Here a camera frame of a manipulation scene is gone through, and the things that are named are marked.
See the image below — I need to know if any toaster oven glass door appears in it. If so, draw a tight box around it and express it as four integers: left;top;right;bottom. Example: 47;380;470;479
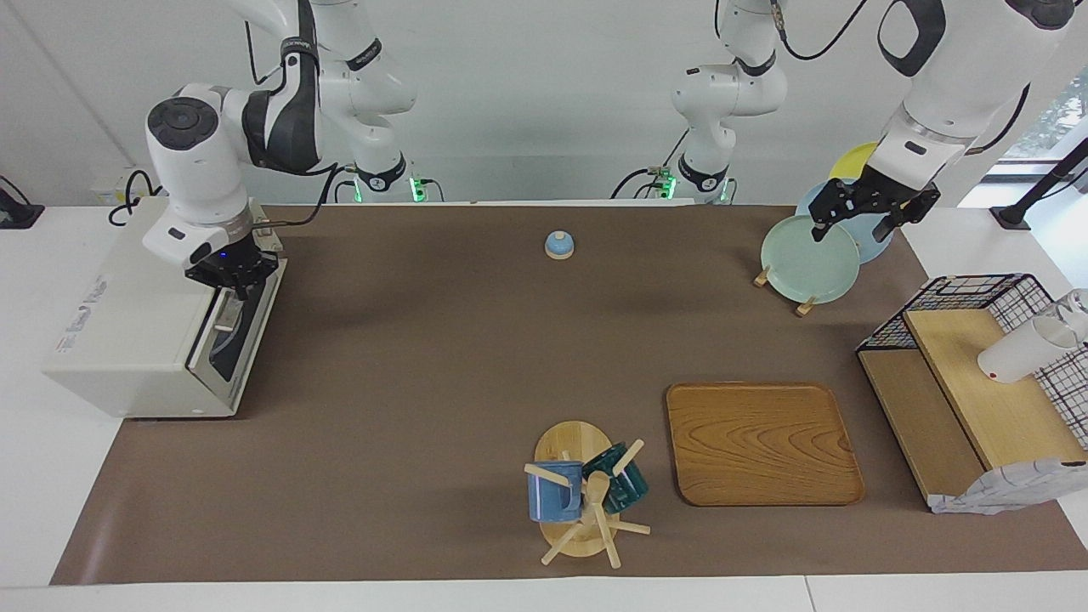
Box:
187;255;288;411

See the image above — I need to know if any white toaster oven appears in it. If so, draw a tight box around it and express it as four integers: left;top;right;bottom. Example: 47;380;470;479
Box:
42;197;288;419

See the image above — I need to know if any black right base cable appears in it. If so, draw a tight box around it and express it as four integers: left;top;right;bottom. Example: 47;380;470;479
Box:
321;164;362;205

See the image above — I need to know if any black looped wall cable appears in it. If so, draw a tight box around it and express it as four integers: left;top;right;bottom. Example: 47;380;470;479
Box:
108;168;162;226

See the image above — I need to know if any wooden mug tree stand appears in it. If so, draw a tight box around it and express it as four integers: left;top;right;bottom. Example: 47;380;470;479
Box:
524;420;652;569

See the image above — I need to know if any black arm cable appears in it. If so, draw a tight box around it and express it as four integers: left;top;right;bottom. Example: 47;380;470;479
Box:
769;0;902;62
245;21;358;230

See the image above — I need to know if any wooden serving tray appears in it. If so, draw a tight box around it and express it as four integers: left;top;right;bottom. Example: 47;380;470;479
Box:
666;382;865;507

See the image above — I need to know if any dark green ceramic mug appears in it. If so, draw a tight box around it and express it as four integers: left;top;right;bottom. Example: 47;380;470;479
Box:
583;442;649;514

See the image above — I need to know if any black left base cable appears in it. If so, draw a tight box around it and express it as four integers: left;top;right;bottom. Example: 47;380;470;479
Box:
610;127;691;201

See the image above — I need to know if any yellow plate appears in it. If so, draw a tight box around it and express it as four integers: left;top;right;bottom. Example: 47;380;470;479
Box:
830;141;881;182

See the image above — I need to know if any black base cable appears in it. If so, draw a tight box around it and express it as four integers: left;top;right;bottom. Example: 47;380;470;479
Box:
610;127;691;201
321;164;362;205

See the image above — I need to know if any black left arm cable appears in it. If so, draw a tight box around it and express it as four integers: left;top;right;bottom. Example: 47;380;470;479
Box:
769;0;902;62

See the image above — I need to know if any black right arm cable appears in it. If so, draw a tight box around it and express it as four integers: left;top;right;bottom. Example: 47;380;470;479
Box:
245;21;358;230

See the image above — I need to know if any brown table mat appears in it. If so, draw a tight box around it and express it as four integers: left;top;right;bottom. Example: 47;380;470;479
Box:
49;204;1088;586

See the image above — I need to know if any wooden plate rack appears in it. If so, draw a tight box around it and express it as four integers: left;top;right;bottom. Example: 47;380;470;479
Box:
753;266;819;318

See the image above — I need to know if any black desk mount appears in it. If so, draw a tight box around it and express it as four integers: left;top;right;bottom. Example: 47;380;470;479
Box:
0;174;45;230

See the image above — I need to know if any white wall power outlet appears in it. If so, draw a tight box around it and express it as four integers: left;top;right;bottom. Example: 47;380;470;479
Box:
92;166;154;205

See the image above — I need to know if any white patterned cloth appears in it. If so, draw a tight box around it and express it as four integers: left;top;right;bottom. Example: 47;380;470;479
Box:
928;459;1088;516

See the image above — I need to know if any clear glass cup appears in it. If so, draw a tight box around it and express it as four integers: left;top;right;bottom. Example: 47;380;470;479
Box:
1041;289;1088;345

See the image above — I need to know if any black wire basket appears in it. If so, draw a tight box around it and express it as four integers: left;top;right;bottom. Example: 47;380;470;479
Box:
856;273;1088;451

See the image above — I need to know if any black clamp stand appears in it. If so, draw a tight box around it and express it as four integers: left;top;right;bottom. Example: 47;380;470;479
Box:
990;136;1088;230

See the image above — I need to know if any light blue racked plate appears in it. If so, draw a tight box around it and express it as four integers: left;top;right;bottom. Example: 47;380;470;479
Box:
795;178;895;264

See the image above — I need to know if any wooden stepped shelf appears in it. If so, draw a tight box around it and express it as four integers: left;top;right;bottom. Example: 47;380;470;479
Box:
857;308;1088;509

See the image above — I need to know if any window pane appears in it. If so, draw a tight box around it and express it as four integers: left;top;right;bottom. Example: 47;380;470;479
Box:
1003;68;1088;162

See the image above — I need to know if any pale green plate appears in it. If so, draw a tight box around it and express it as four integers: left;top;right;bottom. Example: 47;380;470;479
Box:
760;214;862;304

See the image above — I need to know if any blue ceramic mug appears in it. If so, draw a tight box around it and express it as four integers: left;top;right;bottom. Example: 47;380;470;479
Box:
528;461;586;523

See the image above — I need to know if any white paper cup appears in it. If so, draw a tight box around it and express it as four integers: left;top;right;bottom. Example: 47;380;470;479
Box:
977;316;1079;385

